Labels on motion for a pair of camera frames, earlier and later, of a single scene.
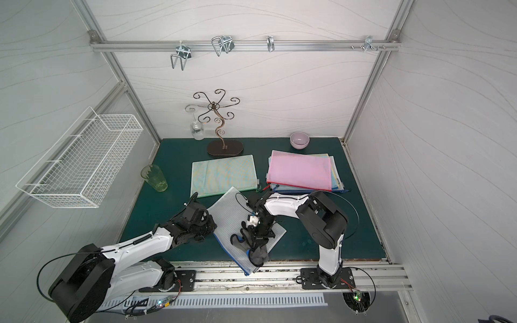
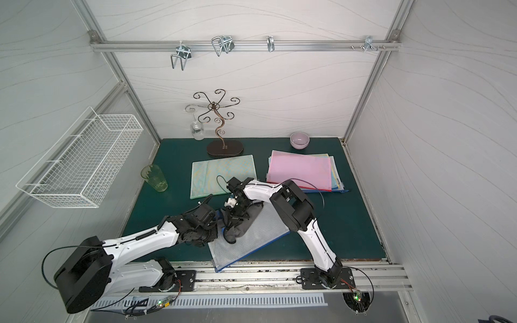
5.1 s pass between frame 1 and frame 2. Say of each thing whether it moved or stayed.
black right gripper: moved
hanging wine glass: stayed
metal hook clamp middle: stayed
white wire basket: stayed
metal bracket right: stayed
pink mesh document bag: stayed
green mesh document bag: stayed
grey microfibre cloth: moved
